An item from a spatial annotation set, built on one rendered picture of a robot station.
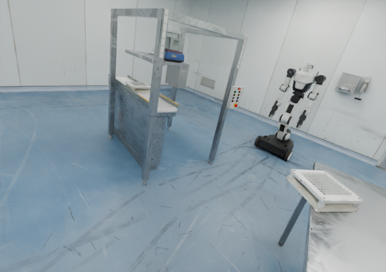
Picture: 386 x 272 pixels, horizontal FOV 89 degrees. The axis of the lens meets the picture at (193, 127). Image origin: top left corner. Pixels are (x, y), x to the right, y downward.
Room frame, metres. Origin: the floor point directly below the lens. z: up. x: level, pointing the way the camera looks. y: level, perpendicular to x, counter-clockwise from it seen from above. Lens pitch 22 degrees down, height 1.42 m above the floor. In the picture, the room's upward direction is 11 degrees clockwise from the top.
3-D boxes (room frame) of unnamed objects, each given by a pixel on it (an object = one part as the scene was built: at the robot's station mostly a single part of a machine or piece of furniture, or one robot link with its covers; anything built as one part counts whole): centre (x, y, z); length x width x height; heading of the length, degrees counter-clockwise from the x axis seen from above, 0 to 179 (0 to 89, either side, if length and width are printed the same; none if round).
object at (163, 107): (2.31, 0.74, 0.79); 1.35 x 0.25 x 0.05; 43
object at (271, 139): (3.23, -1.54, 0.19); 0.64 x 0.52 x 0.33; 141
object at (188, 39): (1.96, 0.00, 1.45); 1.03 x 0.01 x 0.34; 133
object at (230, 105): (2.31, -0.41, 0.96); 0.17 x 0.06 x 0.26; 133
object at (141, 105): (2.31, 0.74, 0.76); 1.30 x 0.29 x 0.10; 43
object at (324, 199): (0.90, -0.74, 0.88); 0.25 x 0.24 x 0.02; 105
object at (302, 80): (3.25, -1.56, 1.23); 0.34 x 0.30 x 0.36; 51
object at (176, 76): (1.96, 0.26, 1.13); 0.22 x 0.11 x 0.20; 43
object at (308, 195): (0.90, -0.74, 0.83); 0.24 x 0.24 x 0.02; 15
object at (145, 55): (2.02, 0.50, 1.24); 0.62 x 0.38 x 0.04; 43
